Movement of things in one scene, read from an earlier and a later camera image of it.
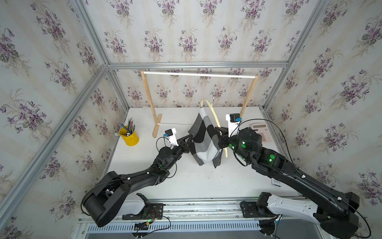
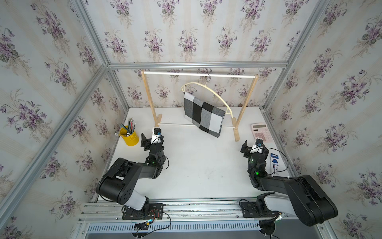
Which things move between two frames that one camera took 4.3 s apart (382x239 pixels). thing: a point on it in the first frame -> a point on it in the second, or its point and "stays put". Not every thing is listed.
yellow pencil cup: x=132 y=140 stays put
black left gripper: x=183 y=146 -> x=145 y=143
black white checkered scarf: x=205 y=145 -> x=203 y=115
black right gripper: x=223 y=139 -> x=246 y=149
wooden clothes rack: x=156 y=117 stays put
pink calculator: x=261 y=128 stays put
